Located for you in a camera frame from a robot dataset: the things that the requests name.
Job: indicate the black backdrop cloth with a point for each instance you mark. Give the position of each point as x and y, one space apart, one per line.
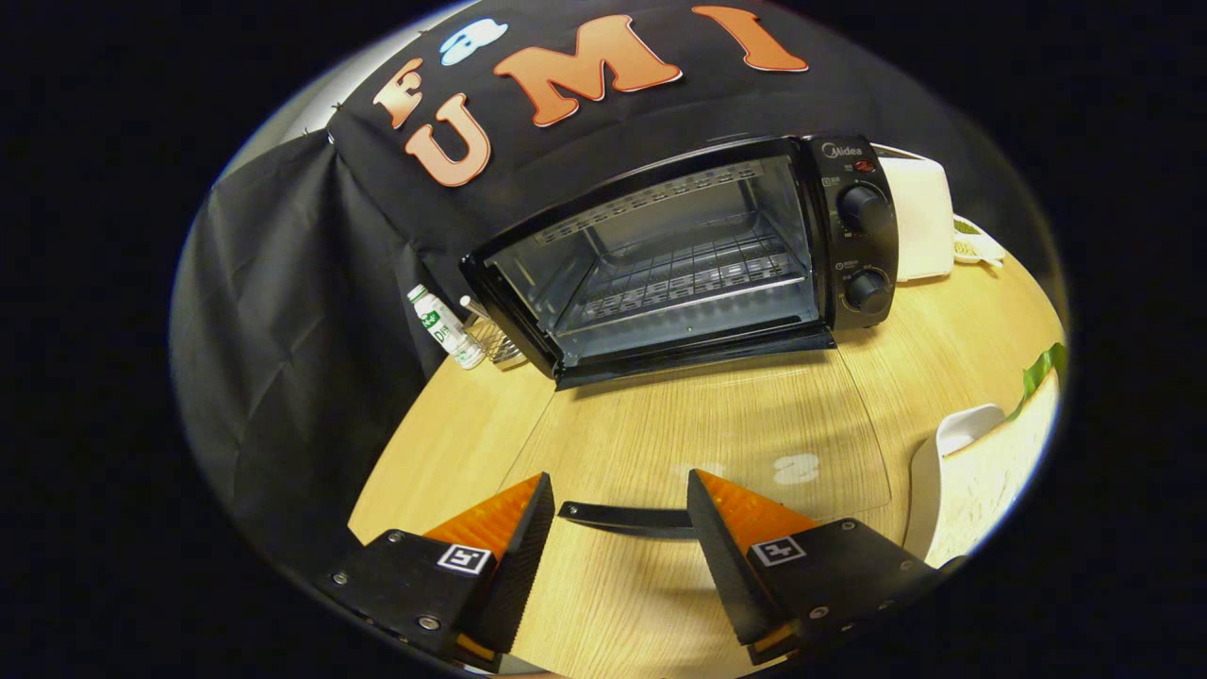
283 330

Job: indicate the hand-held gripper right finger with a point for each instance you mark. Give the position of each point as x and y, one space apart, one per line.
726 556

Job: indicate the black toaster oven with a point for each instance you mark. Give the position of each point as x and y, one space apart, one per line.
863 250

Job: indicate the lettuce bread sandwich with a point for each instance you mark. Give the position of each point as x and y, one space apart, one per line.
990 481

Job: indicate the white divided bean dish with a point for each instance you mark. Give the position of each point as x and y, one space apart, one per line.
976 247

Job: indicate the white bottle green label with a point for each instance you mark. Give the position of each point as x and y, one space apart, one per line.
443 325

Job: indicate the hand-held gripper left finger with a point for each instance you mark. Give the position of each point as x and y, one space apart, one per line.
519 566

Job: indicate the white bread toaster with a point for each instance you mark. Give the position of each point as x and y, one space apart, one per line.
919 217

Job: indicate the white plastic tray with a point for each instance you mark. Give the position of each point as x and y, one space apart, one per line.
971 422

